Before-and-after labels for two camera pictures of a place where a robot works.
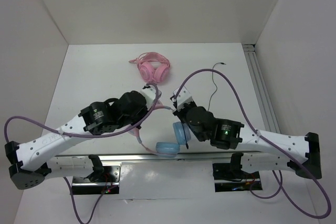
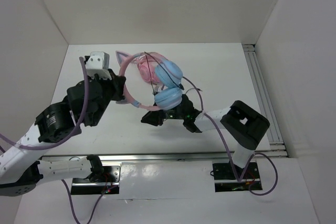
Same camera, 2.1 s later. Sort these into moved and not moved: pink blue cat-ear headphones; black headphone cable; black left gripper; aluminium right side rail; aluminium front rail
Moved: pink blue cat-ear headphones; black headphone cable; black left gripper
Not moved: aluminium front rail; aluminium right side rail
